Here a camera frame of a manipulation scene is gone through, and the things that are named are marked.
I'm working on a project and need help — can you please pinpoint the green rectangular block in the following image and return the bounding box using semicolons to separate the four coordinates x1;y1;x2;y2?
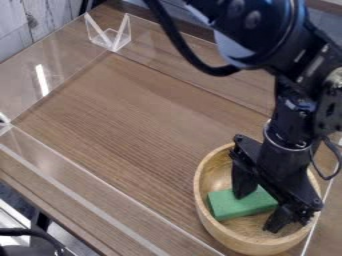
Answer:
206;186;278;221

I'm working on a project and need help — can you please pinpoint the wooden bowl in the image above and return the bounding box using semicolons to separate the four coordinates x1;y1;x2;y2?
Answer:
193;143;318;256

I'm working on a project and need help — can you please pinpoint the clear acrylic corner bracket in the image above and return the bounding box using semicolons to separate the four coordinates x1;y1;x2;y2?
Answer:
85;13;131;52

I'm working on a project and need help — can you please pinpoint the black stand with cable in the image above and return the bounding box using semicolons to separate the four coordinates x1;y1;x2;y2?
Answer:
0;208;78;256

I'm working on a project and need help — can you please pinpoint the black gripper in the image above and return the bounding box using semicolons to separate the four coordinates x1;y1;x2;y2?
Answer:
229;124;324;233

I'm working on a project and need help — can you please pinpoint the clear acrylic barrier wall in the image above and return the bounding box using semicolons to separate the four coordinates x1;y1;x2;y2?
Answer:
0;5;342;256

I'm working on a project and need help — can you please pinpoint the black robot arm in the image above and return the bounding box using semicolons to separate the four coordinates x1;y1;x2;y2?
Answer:
186;0;342;233

